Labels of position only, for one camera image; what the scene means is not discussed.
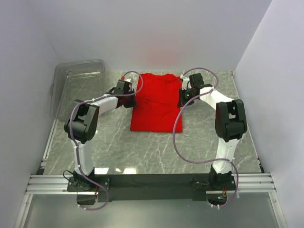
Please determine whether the red t shirt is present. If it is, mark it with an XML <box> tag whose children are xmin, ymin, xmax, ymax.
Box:
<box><xmin>130</xmin><ymin>73</ymin><xmax>181</xmax><ymax>133</ymax></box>

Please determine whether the clear plastic bin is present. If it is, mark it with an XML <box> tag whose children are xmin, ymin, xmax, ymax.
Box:
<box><xmin>50</xmin><ymin>59</ymin><xmax>105</xmax><ymax>122</ymax></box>

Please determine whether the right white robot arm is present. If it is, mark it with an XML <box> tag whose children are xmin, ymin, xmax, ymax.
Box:
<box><xmin>178</xmin><ymin>73</ymin><xmax>247</xmax><ymax>190</ymax></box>

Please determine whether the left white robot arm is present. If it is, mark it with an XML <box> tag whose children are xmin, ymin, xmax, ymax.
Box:
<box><xmin>64</xmin><ymin>79</ymin><xmax>137</xmax><ymax>191</ymax></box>

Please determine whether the black base beam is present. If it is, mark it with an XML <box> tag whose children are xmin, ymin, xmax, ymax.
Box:
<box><xmin>66</xmin><ymin>174</ymin><xmax>238</xmax><ymax>205</ymax></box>

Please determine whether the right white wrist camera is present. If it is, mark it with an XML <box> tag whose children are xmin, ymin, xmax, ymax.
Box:
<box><xmin>180</xmin><ymin>75</ymin><xmax>191</xmax><ymax>90</ymax></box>

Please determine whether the aluminium rail frame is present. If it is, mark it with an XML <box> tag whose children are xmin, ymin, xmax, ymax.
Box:
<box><xmin>26</xmin><ymin>120</ymin><xmax>276</xmax><ymax>194</ymax></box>

